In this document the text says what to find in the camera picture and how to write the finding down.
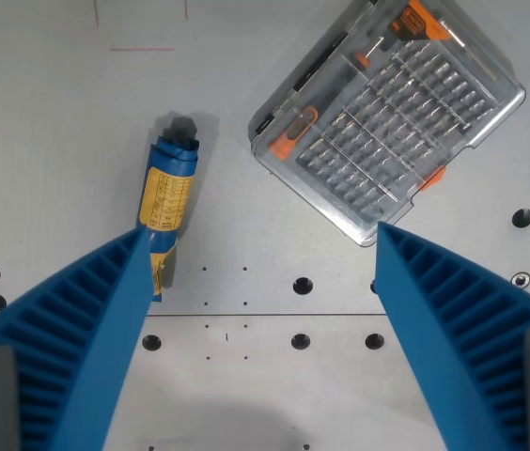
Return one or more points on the clear plastic screwdriver bit case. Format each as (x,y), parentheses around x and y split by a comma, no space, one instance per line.
(387,141)

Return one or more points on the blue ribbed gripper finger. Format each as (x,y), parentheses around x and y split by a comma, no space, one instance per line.
(105,319)
(425,305)

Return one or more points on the orange black tool with print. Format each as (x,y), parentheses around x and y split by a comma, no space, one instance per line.
(413,21)

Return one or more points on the grey rack of screwdriver bits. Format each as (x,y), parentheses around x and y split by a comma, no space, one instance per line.
(396,136)

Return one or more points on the silver table bolt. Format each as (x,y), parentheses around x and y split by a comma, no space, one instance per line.
(521,279)

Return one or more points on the blue bag roll yellow label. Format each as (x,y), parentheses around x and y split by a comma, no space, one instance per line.
(167,192)

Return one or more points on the orange case latch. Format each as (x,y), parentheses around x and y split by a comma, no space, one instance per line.
(435,177)

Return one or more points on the small orange-grip precision screwdriver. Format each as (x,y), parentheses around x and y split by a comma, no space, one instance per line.
(363,58)

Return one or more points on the silver metal extension rod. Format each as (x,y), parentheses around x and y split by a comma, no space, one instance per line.
(476,51)

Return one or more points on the black slim tool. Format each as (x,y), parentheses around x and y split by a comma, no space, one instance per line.
(321,61)

